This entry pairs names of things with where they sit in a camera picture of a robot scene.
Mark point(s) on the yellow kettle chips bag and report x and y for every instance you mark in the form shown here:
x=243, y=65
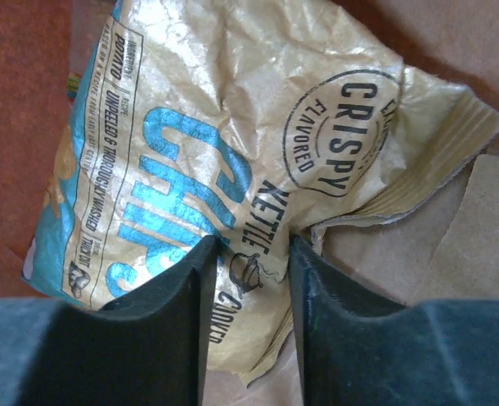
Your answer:
x=250, y=121

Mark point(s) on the red brown paper bag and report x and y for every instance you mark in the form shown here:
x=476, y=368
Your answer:
x=450, y=246

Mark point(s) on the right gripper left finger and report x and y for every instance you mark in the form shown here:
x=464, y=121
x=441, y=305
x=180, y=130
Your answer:
x=148, y=347

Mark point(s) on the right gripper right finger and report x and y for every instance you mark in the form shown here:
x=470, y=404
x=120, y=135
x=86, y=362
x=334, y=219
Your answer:
x=355, y=347

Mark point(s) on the colourful striped candy packet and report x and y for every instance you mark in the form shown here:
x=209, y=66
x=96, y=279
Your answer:
x=72, y=85

